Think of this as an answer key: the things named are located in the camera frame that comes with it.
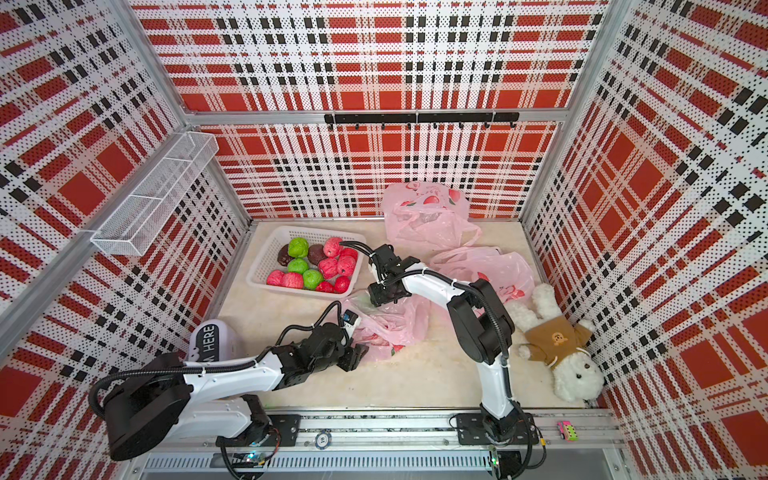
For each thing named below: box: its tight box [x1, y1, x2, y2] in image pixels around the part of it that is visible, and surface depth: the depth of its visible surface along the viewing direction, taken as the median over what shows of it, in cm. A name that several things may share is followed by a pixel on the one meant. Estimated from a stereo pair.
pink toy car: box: [556, 420, 579, 443], surface depth 73 cm
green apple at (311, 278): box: [302, 269, 324, 291], surface depth 98 cm
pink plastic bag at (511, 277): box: [429, 246, 535, 305], surface depth 96 cm
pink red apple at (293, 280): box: [282, 272, 304, 289], surface depth 95 cm
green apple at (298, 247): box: [288, 237, 309, 259], surface depth 102 cm
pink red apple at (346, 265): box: [337, 256, 357, 276], surface depth 99 cm
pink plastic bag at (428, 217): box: [382, 181, 482, 255], surface depth 110 cm
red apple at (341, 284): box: [334, 276, 351, 294], surface depth 98 cm
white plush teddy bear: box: [505, 283, 605, 402], surface depth 81 cm
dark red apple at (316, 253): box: [308, 244, 327, 266], surface depth 104 cm
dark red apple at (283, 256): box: [277, 244, 293, 267], surface depth 104 cm
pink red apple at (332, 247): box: [323, 237, 344, 258], surface depth 103 cm
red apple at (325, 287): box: [316, 281, 335, 293], surface depth 97 cm
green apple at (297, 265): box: [287, 258, 309, 274], surface depth 103 cm
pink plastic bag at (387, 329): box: [341, 290, 434, 362], surface depth 85 cm
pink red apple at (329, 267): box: [318, 257, 339, 280], surface depth 101 cm
